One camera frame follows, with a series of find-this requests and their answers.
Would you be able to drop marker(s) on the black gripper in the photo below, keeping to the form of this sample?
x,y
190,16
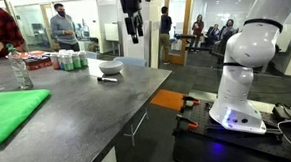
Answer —
x,y
130,4

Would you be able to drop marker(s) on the black marker with white barrel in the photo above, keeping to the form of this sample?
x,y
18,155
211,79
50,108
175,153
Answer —
x,y
107,79

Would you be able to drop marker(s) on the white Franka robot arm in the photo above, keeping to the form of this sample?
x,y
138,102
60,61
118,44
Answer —
x,y
250,45

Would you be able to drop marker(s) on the standing person in dark top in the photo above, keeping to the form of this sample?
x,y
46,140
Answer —
x,y
165,30

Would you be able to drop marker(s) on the white ceramic bowl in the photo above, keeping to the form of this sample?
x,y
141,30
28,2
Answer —
x,y
110,67

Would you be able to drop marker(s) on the wooden glass door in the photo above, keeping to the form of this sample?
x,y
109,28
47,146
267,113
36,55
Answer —
x,y
189,22

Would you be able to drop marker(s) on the green labelled can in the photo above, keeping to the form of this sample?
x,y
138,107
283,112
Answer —
x,y
76,60
83,59
68,62

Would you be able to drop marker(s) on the woman in red top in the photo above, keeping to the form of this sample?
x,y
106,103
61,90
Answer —
x,y
198,29

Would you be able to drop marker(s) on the person in grey sweater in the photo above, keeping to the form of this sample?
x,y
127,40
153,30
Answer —
x,y
63,28

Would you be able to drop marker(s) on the seated person in dark suit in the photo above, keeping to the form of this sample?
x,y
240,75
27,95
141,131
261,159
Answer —
x,y
211,34

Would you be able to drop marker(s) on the orange floor mat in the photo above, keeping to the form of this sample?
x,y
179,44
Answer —
x,y
168,99

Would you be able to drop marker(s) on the blue labelled can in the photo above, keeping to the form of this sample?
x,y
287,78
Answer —
x,y
61,62

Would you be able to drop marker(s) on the red labelled can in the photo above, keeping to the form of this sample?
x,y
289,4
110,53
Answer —
x,y
54,61

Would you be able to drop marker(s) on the black orange clamp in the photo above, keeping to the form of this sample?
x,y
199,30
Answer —
x,y
186,123
190,102

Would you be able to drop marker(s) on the red snack box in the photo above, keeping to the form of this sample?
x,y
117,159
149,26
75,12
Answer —
x,y
36,61

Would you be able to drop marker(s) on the clear plastic bottle green cap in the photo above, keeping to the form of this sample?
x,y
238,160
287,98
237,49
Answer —
x,y
19,69

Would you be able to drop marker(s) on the green folded cloth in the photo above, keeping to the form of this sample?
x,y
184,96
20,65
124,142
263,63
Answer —
x,y
10,113

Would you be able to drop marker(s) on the black power brick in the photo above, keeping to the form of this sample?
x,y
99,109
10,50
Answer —
x,y
282,112

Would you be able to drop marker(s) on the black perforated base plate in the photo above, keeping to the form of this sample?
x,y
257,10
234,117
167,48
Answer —
x,y
222,143

